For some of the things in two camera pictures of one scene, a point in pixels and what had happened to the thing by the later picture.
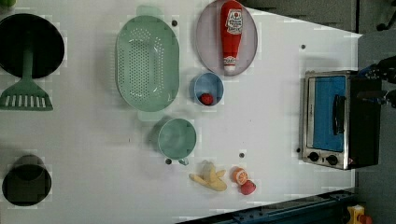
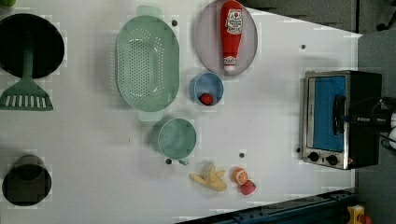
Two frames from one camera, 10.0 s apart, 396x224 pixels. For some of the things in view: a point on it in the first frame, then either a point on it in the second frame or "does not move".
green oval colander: [148, 63] does not move
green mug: [176, 138] does not move
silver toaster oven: [338, 129] does not move
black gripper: [383, 69] → [373, 114]
